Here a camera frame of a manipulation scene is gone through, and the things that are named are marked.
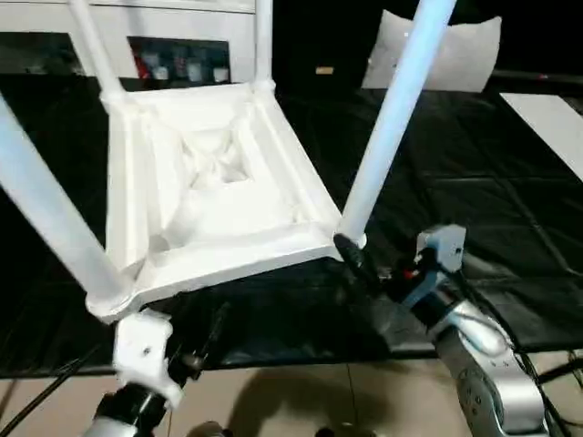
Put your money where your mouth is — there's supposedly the white plastic table top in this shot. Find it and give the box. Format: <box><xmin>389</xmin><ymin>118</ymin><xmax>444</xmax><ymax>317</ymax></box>
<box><xmin>87</xmin><ymin>80</ymin><xmax>367</xmax><ymax>324</ymax></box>

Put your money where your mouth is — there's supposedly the dark grey robot foot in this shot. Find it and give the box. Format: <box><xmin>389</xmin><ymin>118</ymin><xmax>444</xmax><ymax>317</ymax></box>
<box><xmin>313</xmin><ymin>423</ymin><xmax>365</xmax><ymax>437</ymax></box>
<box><xmin>185</xmin><ymin>421</ymin><xmax>226</xmax><ymax>437</ymax></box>

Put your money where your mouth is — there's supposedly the black stand leg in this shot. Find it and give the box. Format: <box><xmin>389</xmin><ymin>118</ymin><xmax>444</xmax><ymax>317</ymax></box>
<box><xmin>536</xmin><ymin>350</ymin><xmax>583</xmax><ymax>385</ymax></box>

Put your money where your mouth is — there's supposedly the white flat board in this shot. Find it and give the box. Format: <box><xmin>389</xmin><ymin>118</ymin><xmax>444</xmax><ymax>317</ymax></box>
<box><xmin>499</xmin><ymin>92</ymin><xmax>583</xmax><ymax>183</ymax></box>

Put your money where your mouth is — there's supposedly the black box with yellow label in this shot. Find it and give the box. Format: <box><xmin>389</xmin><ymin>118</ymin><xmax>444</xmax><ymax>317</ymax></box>
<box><xmin>271</xmin><ymin>0</ymin><xmax>388</xmax><ymax>92</ymax></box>

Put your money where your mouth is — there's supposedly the white plastic bag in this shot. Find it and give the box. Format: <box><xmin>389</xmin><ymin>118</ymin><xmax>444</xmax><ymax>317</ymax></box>
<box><xmin>362</xmin><ymin>9</ymin><xmax>503</xmax><ymax>93</ymax></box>

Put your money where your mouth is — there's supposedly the small red bottle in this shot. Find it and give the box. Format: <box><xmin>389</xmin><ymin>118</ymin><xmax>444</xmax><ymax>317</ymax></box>
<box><xmin>135</xmin><ymin>51</ymin><xmax>152</xmax><ymax>83</ymax></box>

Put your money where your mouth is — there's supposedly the white cabinet with glass doors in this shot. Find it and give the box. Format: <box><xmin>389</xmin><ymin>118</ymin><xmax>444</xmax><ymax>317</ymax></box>
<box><xmin>0</xmin><ymin>0</ymin><xmax>258</xmax><ymax>88</ymax></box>

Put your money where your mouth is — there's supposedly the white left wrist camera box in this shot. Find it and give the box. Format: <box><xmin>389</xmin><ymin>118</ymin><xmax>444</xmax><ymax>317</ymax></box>
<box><xmin>111</xmin><ymin>310</ymin><xmax>183</xmax><ymax>409</ymax></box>

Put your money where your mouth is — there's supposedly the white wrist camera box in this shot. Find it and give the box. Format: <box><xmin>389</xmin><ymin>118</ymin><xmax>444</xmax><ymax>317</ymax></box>
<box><xmin>111</xmin><ymin>310</ymin><xmax>183</xmax><ymax>409</ymax></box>
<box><xmin>414</xmin><ymin>225</ymin><xmax>467</xmax><ymax>276</ymax></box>

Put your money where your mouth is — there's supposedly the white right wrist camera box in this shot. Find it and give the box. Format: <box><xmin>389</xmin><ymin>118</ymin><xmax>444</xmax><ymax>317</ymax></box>
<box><xmin>414</xmin><ymin>225</ymin><xmax>467</xmax><ymax>276</ymax></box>

